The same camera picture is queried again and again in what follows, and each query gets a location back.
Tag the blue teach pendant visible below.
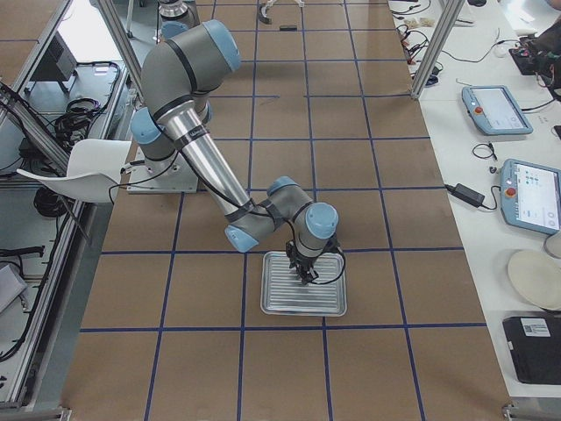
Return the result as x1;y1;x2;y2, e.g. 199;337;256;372
501;159;560;235
461;85;533;136

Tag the right aluminium frame post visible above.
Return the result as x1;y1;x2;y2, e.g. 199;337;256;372
410;0;463;100

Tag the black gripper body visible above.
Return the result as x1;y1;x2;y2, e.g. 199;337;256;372
286;239;338;271

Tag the beige round plate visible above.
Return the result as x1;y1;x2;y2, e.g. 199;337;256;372
508;250;560;311

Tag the white plastic chair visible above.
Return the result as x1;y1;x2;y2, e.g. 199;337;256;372
17;139;131;203

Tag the black laptop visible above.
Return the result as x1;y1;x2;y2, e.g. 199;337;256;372
502;317;560;385

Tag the upper blue teach pendant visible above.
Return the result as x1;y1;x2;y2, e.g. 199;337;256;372
461;85;533;136

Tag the ribbed metal tray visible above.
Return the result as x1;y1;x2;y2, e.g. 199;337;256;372
260;252;347;317

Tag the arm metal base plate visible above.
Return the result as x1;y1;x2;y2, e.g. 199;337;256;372
127;137;199;194

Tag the lower blue teach pendant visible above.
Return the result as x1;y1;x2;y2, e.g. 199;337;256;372
501;159;560;235

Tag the dark grey brake pad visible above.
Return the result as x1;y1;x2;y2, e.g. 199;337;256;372
279;25;297;32

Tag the olive green brake shoe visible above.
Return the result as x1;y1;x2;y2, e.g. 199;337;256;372
257;1;273;25

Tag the black power adapter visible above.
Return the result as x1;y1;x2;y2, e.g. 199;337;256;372
444;183;488;209

